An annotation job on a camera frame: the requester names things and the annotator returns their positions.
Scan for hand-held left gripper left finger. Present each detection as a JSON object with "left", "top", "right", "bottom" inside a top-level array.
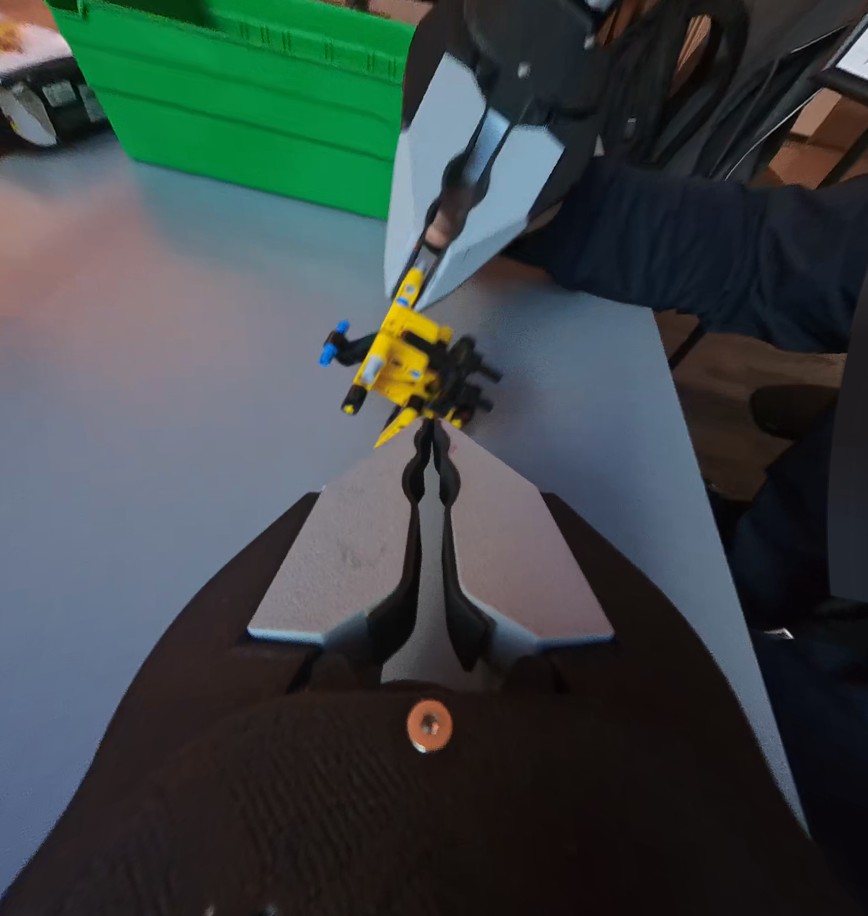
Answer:
[{"left": 248, "top": 421, "right": 432, "bottom": 670}]

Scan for small black framed sign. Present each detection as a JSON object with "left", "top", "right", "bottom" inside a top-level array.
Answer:
[{"left": 816, "top": 0, "right": 868, "bottom": 108}]

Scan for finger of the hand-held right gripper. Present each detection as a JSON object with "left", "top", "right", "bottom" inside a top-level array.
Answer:
[
  {"left": 384, "top": 53, "right": 489, "bottom": 299},
  {"left": 419, "top": 125, "right": 568, "bottom": 311}
]

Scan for yellow lego model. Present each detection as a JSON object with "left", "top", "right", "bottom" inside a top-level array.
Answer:
[{"left": 319, "top": 268, "right": 502, "bottom": 448}]

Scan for lego set box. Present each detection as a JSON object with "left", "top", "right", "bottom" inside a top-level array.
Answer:
[{"left": 0, "top": 57, "right": 113, "bottom": 155}]

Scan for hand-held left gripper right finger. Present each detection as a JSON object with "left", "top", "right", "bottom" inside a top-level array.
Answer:
[{"left": 432, "top": 421, "right": 615, "bottom": 672}]

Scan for person's right forearm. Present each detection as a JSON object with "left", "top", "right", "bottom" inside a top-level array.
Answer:
[{"left": 505, "top": 157, "right": 868, "bottom": 352}]

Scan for green plastic bin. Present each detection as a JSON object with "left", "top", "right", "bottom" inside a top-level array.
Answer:
[{"left": 46, "top": 0, "right": 417, "bottom": 219}]

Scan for black jacket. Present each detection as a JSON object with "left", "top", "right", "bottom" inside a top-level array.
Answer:
[{"left": 598, "top": 0, "right": 868, "bottom": 187}]

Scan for person's legs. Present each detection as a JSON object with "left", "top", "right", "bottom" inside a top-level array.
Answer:
[{"left": 734, "top": 429, "right": 868, "bottom": 860}]

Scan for lego instruction booklet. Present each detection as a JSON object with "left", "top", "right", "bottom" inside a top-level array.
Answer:
[{"left": 0, "top": 7, "right": 70, "bottom": 73}]

